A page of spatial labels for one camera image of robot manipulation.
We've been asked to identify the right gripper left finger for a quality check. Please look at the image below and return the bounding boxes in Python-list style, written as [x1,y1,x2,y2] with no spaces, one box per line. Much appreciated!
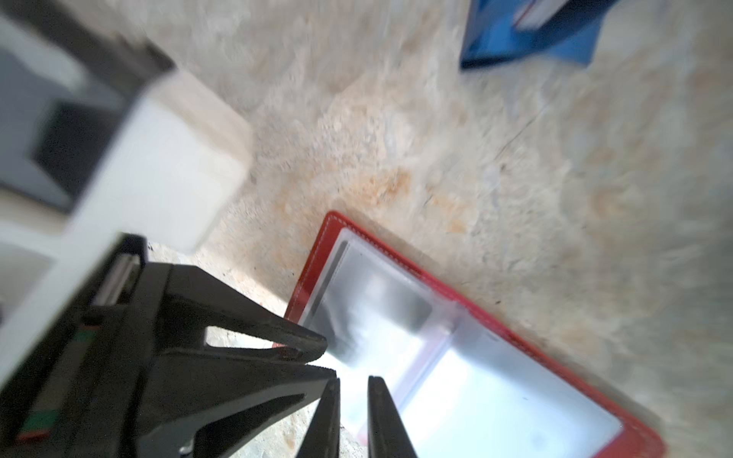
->
[296,378,341,458]

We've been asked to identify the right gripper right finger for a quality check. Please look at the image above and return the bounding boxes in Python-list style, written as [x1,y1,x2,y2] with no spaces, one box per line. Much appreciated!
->
[368,376,417,458]

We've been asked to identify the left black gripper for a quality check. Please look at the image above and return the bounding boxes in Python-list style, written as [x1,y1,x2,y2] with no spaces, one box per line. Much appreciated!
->
[1,235,336,457]

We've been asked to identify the red card holder wallet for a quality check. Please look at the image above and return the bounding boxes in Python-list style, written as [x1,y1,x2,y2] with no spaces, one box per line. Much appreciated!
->
[286,211,666,457]

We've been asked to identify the white pink VIP card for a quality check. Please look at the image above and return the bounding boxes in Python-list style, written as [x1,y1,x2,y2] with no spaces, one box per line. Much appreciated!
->
[513,0,569,32]

